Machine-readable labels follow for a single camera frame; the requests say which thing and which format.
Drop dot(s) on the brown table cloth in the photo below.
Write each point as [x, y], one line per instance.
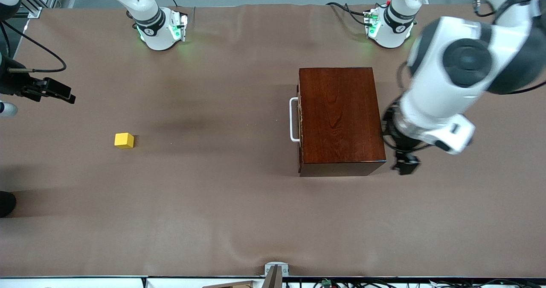
[170, 215]

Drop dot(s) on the black rounded object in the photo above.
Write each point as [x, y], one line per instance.
[6, 205]

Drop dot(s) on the light wooden board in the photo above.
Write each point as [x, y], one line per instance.
[232, 285]

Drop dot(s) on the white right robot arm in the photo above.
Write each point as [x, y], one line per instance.
[155, 32]

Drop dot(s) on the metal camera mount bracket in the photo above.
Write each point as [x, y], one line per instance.
[276, 269]

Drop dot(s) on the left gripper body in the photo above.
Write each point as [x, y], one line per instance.
[400, 143]

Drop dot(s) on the dark red-brown wooden cabinet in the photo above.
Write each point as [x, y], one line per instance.
[341, 117]

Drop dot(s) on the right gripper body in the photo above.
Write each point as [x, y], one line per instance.
[13, 83]

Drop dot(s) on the yellow cube block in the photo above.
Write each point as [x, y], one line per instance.
[123, 141]

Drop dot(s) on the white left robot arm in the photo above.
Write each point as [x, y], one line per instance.
[443, 91]

